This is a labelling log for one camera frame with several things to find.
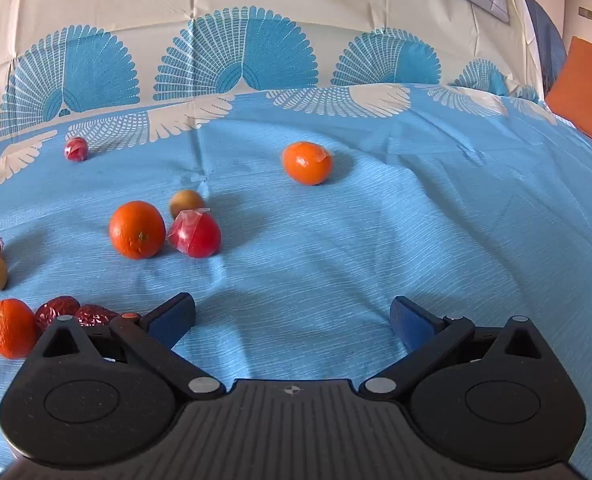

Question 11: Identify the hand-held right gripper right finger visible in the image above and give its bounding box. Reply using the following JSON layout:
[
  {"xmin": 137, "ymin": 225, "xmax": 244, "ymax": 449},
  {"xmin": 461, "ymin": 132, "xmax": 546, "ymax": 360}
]
[{"xmin": 358, "ymin": 296, "xmax": 559, "ymax": 403}]

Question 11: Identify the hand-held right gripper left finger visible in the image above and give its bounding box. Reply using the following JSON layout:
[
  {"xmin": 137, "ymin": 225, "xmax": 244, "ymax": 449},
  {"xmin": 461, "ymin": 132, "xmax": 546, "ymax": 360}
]
[{"xmin": 28, "ymin": 292, "xmax": 227, "ymax": 402}]

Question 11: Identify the red date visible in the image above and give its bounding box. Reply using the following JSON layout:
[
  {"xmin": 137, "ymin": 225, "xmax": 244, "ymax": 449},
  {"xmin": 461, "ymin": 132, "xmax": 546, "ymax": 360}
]
[
  {"xmin": 74, "ymin": 304, "xmax": 121, "ymax": 330},
  {"xmin": 36, "ymin": 296, "xmax": 80, "ymax": 333}
]

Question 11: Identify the plastic-wrapped large red tomato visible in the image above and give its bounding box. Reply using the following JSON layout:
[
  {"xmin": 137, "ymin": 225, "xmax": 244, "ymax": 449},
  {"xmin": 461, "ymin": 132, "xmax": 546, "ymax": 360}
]
[{"xmin": 166, "ymin": 207, "xmax": 222, "ymax": 260}]

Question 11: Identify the bare orange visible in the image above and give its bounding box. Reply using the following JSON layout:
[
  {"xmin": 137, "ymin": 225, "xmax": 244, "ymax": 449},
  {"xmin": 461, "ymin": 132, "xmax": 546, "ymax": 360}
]
[
  {"xmin": 108, "ymin": 200, "xmax": 167, "ymax": 260},
  {"xmin": 0, "ymin": 298, "xmax": 39, "ymax": 360}
]

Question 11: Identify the plastic-wrapped small red tomato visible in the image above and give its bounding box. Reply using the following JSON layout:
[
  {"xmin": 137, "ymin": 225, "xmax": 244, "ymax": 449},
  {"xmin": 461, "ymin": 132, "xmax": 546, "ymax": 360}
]
[{"xmin": 64, "ymin": 136, "xmax": 89, "ymax": 163}]

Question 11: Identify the blue fan-print bedsheet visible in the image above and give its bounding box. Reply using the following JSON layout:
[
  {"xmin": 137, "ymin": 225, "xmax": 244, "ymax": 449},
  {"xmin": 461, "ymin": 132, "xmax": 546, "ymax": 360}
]
[{"xmin": 0, "ymin": 0, "xmax": 592, "ymax": 480}]

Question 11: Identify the orange cushion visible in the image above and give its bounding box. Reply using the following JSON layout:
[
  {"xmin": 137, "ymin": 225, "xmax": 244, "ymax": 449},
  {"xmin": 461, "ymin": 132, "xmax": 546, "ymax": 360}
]
[{"xmin": 546, "ymin": 36, "xmax": 592, "ymax": 156}]

